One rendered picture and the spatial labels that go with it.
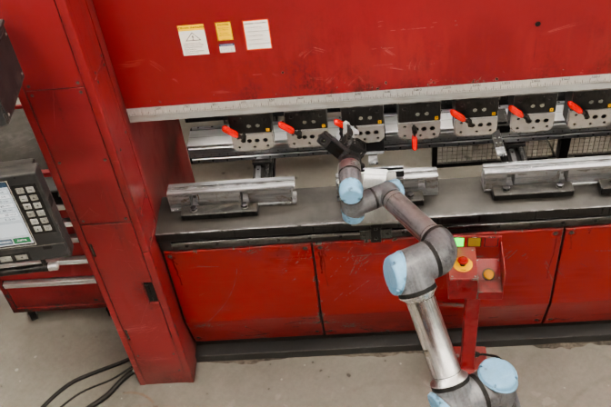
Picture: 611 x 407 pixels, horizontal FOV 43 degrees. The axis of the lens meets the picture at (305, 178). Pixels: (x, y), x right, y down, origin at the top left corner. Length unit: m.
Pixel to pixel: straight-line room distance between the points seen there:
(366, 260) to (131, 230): 0.93
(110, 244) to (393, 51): 1.26
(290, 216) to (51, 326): 1.56
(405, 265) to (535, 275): 1.17
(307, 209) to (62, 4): 1.24
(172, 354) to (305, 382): 0.60
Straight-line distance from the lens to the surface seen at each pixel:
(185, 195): 3.07
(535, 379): 3.63
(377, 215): 2.81
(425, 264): 2.26
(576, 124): 2.94
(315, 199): 3.07
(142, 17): 2.59
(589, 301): 3.53
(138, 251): 3.00
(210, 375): 3.68
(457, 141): 3.26
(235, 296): 3.32
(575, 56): 2.76
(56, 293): 3.90
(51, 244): 2.54
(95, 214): 2.90
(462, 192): 3.09
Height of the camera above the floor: 3.01
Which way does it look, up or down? 42 degrees down
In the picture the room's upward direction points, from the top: 7 degrees counter-clockwise
